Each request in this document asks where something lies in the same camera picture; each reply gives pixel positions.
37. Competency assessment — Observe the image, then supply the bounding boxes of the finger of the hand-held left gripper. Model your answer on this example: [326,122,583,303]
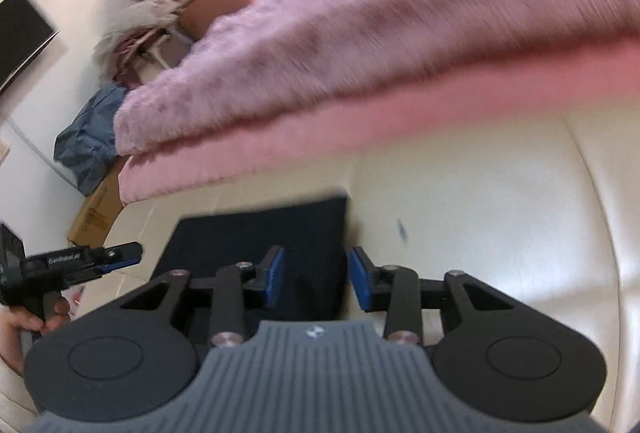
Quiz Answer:
[25,241,144,287]

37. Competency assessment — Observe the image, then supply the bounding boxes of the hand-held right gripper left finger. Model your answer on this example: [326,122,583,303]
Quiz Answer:
[120,245,287,348]

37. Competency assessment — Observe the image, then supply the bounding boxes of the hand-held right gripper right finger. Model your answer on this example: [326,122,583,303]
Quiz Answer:
[345,245,521,347]

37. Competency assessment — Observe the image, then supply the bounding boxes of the black pants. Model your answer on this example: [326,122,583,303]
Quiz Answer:
[150,196,351,349]

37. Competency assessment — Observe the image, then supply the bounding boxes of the person's left hand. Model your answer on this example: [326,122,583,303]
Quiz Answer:
[0,297,72,376]

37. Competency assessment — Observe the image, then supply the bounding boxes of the brown cardboard box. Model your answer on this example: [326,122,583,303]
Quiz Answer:
[66,157,129,250]

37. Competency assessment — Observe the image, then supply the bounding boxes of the blue grey cloth bundle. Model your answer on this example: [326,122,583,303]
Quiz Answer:
[53,83,132,197]

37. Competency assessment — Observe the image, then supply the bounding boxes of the cream leather sofa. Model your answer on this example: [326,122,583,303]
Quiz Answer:
[65,103,640,433]

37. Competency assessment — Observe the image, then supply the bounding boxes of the maroon patterned bag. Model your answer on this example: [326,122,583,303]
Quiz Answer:
[111,27,154,89]

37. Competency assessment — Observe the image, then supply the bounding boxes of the black flat screen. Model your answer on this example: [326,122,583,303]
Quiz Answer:
[0,0,60,90]

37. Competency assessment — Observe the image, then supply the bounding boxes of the white gauzy cloth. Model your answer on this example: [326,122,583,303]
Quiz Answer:
[92,0,182,70]

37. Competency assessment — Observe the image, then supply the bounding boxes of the purple fluffy blanket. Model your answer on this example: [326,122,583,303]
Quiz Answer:
[112,0,640,160]

